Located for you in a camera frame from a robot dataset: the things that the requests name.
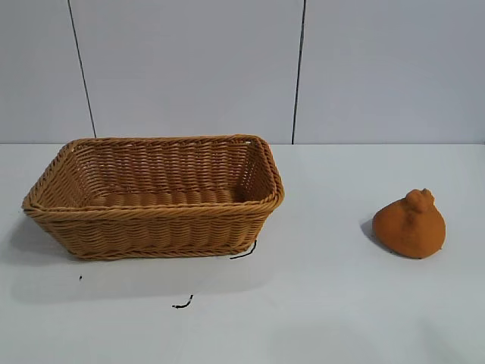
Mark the brown woven wicker basket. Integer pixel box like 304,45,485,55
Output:
21,133,286,261

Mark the orange fruit with knob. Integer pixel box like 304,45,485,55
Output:
371,187,447,261

